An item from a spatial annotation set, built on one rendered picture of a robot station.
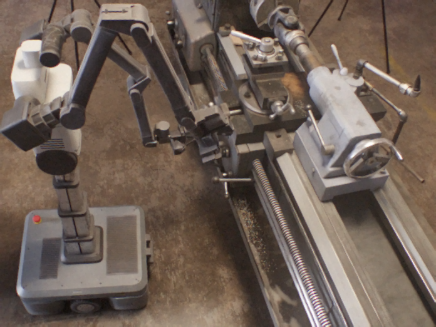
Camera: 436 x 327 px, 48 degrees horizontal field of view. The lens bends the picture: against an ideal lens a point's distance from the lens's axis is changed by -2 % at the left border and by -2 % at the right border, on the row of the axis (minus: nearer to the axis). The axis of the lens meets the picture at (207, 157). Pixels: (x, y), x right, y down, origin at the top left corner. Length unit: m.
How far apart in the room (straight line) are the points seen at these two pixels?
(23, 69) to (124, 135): 1.81
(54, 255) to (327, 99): 1.55
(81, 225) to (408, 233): 1.45
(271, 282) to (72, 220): 0.97
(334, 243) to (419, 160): 1.79
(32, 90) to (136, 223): 1.23
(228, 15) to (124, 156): 1.16
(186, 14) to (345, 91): 1.33
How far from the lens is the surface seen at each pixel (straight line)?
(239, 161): 2.40
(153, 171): 3.29
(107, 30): 1.38
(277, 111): 2.27
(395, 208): 2.31
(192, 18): 3.14
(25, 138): 1.67
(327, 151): 2.10
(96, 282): 2.59
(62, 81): 1.86
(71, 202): 2.29
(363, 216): 2.37
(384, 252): 2.30
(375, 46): 4.69
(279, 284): 2.45
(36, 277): 2.66
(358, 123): 2.10
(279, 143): 2.33
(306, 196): 2.19
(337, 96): 2.19
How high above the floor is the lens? 2.55
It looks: 49 degrees down
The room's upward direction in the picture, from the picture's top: 6 degrees clockwise
